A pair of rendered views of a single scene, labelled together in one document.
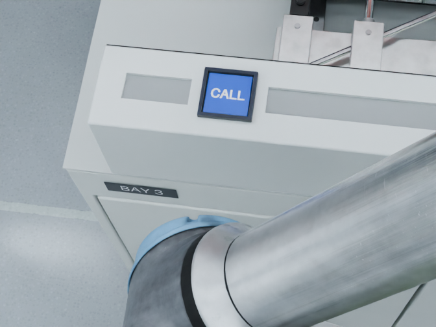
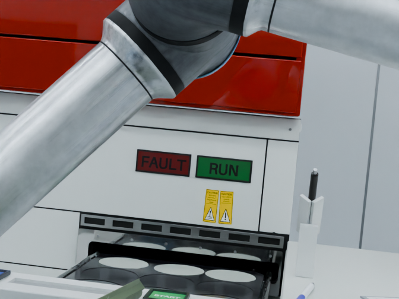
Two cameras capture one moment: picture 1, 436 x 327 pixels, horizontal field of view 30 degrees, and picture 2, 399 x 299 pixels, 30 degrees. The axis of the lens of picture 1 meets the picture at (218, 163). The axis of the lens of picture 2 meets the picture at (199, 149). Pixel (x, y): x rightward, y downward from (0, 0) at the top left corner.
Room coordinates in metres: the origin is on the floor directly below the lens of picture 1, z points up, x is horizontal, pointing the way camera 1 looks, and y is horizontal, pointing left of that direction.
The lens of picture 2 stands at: (-0.67, -0.15, 1.22)
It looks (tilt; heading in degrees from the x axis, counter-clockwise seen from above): 3 degrees down; 351
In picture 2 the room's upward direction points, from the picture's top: 5 degrees clockwise
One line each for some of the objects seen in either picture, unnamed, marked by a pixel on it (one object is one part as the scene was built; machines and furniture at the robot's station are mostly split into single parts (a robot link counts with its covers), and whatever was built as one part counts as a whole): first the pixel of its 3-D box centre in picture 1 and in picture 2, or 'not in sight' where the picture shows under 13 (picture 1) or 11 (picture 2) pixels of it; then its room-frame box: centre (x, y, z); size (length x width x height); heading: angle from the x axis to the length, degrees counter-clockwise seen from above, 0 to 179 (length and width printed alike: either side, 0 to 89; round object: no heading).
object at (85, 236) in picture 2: not in sight; (177, 261); (0.88, -0.36, 0.89); 0.44 x 0.02 x 0.10; 74
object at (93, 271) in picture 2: not in sight; (166, 282); (0.68, -0.31, 0.90); 0.34 x 0.34 x 0.01; 74
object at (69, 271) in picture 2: not in sight; (72, 271); (0.72, -0.14, 0.90); 0.37 x 0.01 x 0.01; 164
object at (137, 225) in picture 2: not in sight; (180, 231); (0.89, -0.36, 0.96); 0.44 x 0.01 x 0.02; 74
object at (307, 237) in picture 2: not in sight; (307, 234); (0.50, -0.52, 1.03); 0.06 x 0.04 x 0.13; 164
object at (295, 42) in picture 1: (294, 50); not in sight; (0.46, -0.11, 0.89); 0.08 x 0.03 x 0.03; 164
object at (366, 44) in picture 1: (365, 58); not in sight; (0.44, -0.18, 0.89); 0.08 x 0.03 x 0.03; 164
